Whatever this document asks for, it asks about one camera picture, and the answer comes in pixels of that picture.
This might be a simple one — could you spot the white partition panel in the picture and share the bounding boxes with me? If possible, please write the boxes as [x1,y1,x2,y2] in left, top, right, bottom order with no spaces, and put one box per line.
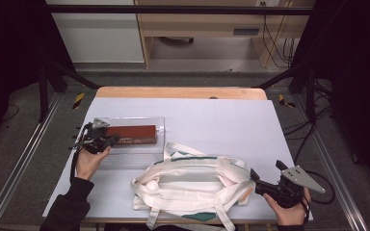
[45,0,145,64]

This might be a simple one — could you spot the yellow-handled tool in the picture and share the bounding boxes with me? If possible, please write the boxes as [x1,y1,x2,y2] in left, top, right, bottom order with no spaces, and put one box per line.
[277,93,297,110]
[72,91,86,110]

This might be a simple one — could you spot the black floor cable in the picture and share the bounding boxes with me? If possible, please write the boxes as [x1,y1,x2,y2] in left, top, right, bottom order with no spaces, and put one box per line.
[1,103,20,123]

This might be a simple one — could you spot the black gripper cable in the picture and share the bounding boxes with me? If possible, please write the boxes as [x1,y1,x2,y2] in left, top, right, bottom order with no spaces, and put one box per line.
[68,123,93,185]
[302,170,337,206]

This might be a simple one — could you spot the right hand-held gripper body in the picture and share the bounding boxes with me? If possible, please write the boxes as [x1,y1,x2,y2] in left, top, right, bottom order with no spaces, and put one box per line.
[254,165,327,209]

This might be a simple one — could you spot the black curtain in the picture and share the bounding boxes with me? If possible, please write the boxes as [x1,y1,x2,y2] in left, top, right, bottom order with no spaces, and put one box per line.
[0,0,75,155]
[290,0,370,187]

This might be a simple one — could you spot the white canvas tote bag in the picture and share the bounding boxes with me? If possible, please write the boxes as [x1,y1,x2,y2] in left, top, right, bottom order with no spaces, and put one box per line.
[130,141,257,231]

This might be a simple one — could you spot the black metal stand strut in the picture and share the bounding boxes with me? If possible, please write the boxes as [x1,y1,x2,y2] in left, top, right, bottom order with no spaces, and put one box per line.
[38,59,101,123]
[256,63,318,125]

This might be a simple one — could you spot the beige wooden desk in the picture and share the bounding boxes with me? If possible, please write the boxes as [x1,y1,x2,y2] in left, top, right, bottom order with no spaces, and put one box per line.
[134,0,316,69]

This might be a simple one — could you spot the black horizontal frame bar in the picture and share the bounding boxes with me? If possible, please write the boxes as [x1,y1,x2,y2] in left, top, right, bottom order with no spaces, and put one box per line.
[46,4,314,16]

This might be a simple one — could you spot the person's left hand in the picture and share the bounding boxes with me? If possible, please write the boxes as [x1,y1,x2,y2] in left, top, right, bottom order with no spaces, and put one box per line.
[75,145,113,182]

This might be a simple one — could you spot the yellow-handled tool right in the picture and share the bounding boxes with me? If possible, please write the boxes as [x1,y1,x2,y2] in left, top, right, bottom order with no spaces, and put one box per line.
[277,93,297,110]

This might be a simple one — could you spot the yellow-handled tool left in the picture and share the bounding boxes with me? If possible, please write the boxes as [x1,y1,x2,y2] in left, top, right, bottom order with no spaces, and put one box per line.
[72,91,86,110]

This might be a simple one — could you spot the red brown long box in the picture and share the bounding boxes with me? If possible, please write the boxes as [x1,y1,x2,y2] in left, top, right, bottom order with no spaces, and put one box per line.
[105,124,159,146]

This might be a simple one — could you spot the clear plastic storage bin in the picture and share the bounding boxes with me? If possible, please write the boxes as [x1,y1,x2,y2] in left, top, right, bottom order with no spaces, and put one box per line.
[91,115,167,170]

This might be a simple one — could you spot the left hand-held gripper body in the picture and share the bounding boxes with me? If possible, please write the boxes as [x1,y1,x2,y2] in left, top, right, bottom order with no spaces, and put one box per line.
[73,117,111,155]

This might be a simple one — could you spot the person's right hand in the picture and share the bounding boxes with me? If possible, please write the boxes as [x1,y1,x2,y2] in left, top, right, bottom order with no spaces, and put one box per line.
[263,187,312,226]

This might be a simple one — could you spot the black floor cables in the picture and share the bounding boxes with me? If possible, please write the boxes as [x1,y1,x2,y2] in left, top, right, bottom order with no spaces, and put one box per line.
[282,80,335,166]

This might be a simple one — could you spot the white table cover sheet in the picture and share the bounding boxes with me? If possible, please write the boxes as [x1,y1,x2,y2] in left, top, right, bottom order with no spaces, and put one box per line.
[41,96,314,222]

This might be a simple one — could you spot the aluminium floor rail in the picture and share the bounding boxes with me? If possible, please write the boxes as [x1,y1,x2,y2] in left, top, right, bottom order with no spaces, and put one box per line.
[0,92,63,231]
[293,94,369,231]

